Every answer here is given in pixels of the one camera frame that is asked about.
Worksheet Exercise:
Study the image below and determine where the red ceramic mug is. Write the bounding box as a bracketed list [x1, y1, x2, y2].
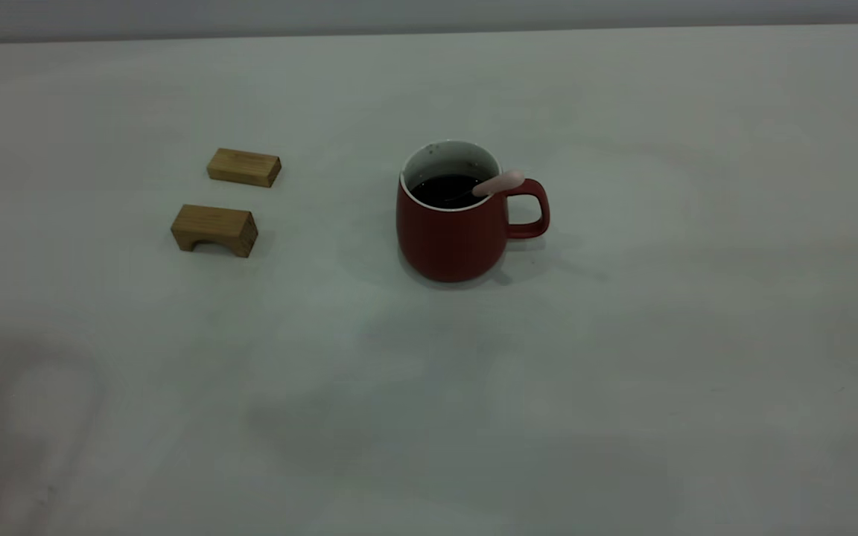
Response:
[396, 140, 550, 284]

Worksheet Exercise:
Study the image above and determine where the pink handled metal spoon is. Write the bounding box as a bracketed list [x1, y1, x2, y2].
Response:
[440, 170, 526, 208]

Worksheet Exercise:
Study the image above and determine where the dark coffee liquid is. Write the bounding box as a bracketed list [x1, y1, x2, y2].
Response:
[410, 174, 494, 209]

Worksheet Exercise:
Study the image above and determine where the flat wooden block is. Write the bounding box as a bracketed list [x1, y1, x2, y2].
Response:
[206, 147, 282, 188]

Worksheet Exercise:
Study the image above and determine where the arched wooden block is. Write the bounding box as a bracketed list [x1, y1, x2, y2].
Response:
[170, 204, 259, 258]

